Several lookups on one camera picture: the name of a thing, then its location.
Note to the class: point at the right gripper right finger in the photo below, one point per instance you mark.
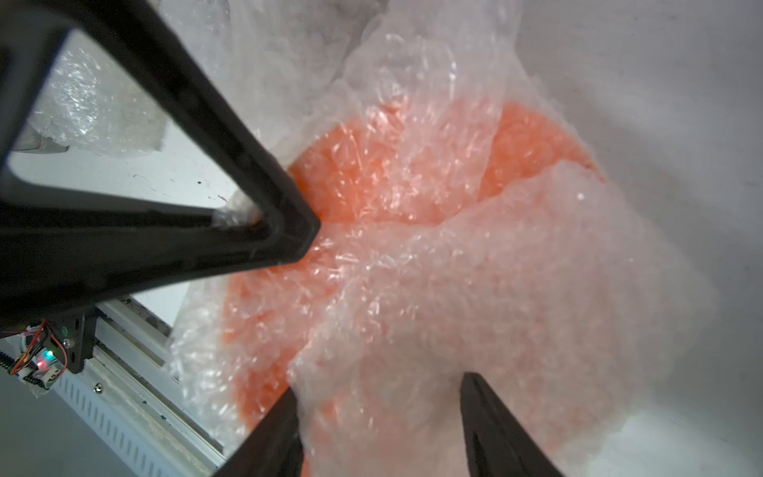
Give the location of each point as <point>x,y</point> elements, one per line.
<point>496,443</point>

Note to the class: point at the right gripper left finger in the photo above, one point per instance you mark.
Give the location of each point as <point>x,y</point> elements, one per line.
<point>274,448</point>

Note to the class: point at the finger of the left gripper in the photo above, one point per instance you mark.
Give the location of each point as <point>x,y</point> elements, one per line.
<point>62,250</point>

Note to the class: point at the orange dinner plate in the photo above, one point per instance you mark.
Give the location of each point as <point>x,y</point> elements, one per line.
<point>403,280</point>

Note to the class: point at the bubble wrap around orange plate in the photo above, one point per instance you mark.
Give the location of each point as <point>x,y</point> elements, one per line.
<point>600,302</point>

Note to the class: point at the middle bubble wrapped plate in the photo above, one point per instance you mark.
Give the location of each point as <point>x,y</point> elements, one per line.
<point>271,60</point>

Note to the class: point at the white vented panel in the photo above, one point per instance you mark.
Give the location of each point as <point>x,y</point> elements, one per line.
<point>80,427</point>

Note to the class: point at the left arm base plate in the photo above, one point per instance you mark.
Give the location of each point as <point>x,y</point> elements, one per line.
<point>49,349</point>

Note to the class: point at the aluminium front rail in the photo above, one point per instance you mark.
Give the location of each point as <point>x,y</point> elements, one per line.
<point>131,347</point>

